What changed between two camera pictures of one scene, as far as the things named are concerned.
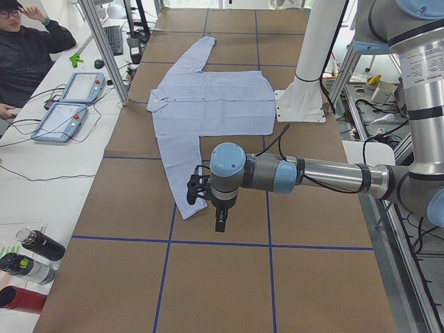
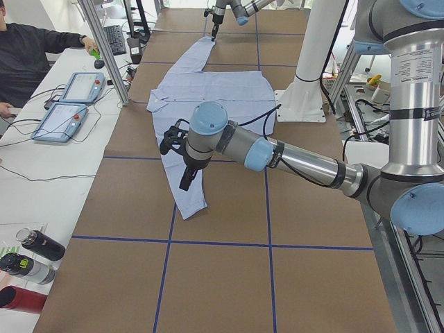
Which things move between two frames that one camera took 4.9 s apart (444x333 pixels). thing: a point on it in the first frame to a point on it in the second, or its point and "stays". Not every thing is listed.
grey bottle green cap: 23,266 stays
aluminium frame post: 95,23 stays
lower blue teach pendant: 60,123 stays
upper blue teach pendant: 84,87 stays
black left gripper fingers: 220,226 to 185,183
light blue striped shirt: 191,103 stays
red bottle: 22,300 stays
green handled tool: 75,59 to 95,53
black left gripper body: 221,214 to 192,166
